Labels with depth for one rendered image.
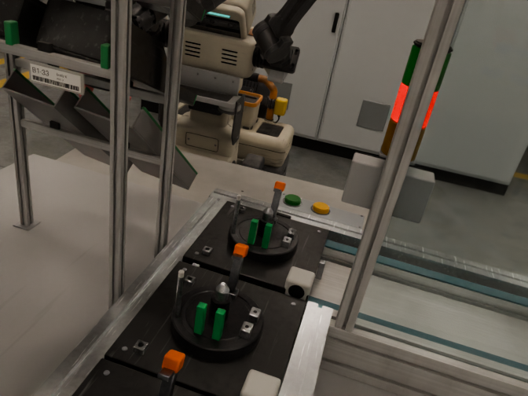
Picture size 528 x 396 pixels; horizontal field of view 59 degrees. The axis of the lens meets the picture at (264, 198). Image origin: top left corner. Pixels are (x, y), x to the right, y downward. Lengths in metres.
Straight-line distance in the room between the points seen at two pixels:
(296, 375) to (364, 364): 0.17
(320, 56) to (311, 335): 3.22
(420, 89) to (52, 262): 0.77
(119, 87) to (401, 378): 0.64
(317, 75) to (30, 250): 3.10
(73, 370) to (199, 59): 1.13
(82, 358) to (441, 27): 0.63
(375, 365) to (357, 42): 3.18
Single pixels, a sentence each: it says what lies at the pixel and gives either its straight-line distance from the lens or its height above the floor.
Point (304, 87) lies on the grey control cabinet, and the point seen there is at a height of 0.52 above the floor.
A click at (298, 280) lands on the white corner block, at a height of 0.99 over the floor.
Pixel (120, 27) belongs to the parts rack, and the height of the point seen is 1.37.
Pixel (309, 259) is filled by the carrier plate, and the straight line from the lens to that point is 0.93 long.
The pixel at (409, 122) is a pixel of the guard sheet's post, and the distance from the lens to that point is 0.65.
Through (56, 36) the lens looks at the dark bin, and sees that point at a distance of 0.80.
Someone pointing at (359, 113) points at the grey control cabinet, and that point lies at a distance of 3.94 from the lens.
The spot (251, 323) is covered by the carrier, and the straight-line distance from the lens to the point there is 0.72.
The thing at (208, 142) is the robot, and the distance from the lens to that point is 1.69.
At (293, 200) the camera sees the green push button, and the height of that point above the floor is 0.97.
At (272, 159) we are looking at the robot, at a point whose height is 0.73.
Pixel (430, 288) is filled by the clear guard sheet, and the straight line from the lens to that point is 0.77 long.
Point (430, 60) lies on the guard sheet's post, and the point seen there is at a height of 1.40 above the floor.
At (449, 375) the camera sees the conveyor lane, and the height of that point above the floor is 0.93.
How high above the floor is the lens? 1.49
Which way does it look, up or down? 28 degrees down
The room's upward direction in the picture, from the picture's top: 11 degrees clockwise
